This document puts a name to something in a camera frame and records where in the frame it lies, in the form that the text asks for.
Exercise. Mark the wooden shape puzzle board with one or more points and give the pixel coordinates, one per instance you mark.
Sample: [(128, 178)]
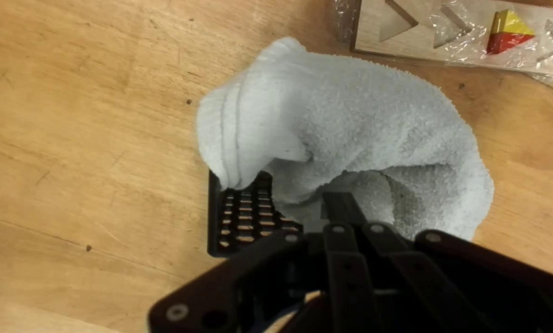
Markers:
[(424, 46)]

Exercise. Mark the red yellow triangle block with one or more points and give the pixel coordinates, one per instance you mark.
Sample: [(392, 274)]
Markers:
[(507, 33)]

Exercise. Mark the white terry cloth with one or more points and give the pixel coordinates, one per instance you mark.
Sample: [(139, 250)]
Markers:
[(361, 122)]

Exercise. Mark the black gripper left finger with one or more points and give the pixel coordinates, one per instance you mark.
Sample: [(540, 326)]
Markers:
[(343, 270)]

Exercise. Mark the black perforated box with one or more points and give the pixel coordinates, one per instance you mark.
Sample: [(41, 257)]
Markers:
[(245, 222)]

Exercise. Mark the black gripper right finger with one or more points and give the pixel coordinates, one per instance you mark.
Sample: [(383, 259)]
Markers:
[(472, 289)]

